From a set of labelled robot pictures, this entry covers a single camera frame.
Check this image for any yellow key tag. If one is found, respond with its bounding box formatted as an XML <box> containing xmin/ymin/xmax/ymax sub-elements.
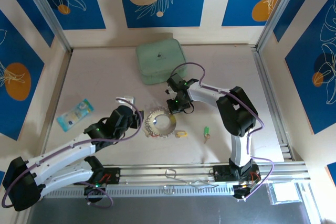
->
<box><xmin>174</xmin><ymin>129</ymin><xmax>188</xmax><ymax>140</ymax></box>

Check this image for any green headed key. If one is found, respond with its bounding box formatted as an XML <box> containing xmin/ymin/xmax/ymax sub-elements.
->
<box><xmin>203</xmin><ymin>126</ymin><xmax>212</xmax><ymax>145</ymax></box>

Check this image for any blue wet wipes packet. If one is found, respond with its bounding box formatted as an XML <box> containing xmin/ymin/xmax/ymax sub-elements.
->
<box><xmin>56</xmin><ymin>98</ymin><xmax>95</xmax><ymax>132</ymax></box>

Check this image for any mint green zip case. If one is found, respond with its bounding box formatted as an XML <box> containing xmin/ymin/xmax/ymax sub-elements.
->
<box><xmin>135</xmin><ymin>37</ymin><xmax>188</xmax><ymax>86</ymax></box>

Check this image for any clear plastic bag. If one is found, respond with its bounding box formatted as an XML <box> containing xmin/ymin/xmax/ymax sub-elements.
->
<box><xmin>265</xmin><ymin>182</ymin><xmax>302</xmax><ymax>206</ymax></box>

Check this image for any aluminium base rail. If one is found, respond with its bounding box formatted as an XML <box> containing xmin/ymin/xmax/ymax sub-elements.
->
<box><xmin>103</xmin><ymin>163</ymin><xmax>308</xmax><ymax>187</ymax></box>

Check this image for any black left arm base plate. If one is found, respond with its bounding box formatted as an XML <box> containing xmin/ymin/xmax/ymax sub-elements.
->
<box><xmin>73</xmin><ymin>166</ymin><xmax>121</xmax><ymax>186</ymax></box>

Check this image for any aluminium side rail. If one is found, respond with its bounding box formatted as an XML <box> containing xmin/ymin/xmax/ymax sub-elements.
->
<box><xmin>40</xmin><ymin>50</ymin><xmax>73</xmax><ymax>156</ymax></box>
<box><xmin>251</xmin><ymin>47</ymin><xmax>307</xmax><ymax>163</ymax></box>

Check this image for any slotted grey cable duct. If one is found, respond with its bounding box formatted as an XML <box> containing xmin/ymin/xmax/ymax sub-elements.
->
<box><xmin>43</xmin><ymin>184</ymin><xmax>237</xmax><ymax>198</ymax></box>

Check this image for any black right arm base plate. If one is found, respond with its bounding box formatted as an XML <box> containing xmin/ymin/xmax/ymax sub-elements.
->
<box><xmin>212</xmin><ymin>165</ymin><xmax>263</xmax><ymax>183</ymax></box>

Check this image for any bent metal wire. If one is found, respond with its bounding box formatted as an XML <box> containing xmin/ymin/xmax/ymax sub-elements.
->
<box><xmin>162</xmin><ymin>168</ymin><xmax>221</xmax><ymax>195</ymax></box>

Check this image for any aluminium frame post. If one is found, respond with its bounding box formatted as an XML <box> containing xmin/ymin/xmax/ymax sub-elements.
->
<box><xmin>256</xmin><ymin>0</ymin><xmax>302</xmax><ymax>51</ymax></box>
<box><xmin>18</xmin><ymin>0</ymin><xmax>74</xmax><ymax>53</ymax></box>

